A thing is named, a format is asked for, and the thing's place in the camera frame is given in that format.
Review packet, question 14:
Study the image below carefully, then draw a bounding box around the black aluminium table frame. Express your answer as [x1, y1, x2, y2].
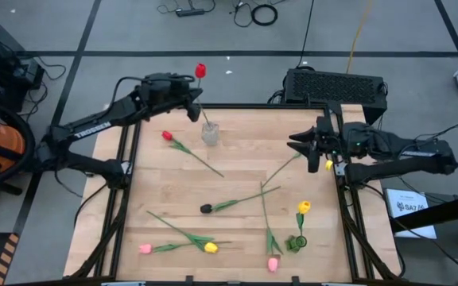
[64, 99, 403, 286]

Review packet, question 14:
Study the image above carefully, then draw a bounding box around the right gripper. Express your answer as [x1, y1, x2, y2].
[286, 117, 345, 174]

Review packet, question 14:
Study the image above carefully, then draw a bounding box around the pink artificial tulip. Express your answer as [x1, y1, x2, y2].
[138, 239, 232, 255]
[259, 181, 284, 273]

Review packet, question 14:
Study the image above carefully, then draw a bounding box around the black power strip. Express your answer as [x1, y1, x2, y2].
[175, 7, 206, 18]

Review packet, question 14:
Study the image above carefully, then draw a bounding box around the white paper box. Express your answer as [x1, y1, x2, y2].
[383, 187, 439, 240]

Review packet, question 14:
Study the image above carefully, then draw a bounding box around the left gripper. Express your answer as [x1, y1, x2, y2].
[155, 72, 204, 122]

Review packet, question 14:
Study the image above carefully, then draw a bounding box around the clear glass vase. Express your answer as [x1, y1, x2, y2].
[200, 121, 220, 147]

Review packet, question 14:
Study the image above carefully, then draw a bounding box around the black mesh computer case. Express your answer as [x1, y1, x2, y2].
[283, 68, 389, 125]

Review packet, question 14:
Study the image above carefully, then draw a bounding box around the coiled black cable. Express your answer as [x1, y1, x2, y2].
[250, 3, 279, 27]

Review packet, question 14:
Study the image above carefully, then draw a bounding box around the orange vacuum cleaner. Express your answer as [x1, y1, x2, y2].
[0, 113, 27, 176]

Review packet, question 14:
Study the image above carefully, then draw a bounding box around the black computer power cable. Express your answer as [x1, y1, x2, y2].
[295, 0, 316, 69]

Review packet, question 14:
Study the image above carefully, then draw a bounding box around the yellow cable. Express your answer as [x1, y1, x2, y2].
[345, 0, 374, 75]

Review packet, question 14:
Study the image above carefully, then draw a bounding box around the black computer cable bundle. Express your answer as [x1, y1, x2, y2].
[267, 87, 289, 105]

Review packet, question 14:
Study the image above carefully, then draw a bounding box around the black equipment stand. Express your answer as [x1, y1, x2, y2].
[387, 200, 458, 286]

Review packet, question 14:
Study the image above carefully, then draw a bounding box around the red artificial tulip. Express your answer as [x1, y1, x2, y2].
[194, 62, 214, 130]
[161, 129, 225, 179]

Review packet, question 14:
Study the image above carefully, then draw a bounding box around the green glass vase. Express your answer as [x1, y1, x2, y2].
[285, 234, 309, 254]

